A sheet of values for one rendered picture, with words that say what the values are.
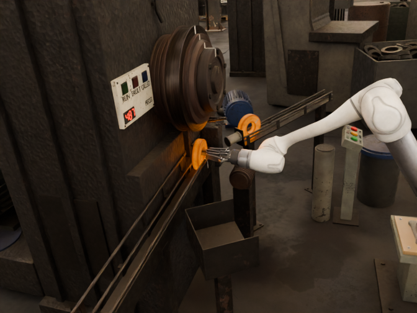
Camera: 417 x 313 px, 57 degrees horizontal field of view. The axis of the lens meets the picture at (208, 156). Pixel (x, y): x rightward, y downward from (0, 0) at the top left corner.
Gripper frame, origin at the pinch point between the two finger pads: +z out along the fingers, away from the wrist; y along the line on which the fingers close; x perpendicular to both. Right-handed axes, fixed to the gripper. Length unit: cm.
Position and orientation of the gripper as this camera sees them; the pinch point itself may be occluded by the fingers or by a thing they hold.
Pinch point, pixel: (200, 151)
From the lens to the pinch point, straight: 192.3
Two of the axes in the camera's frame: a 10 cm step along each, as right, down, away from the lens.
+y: 3.1, -4.4, 8.4
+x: 0.0, -8.8, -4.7
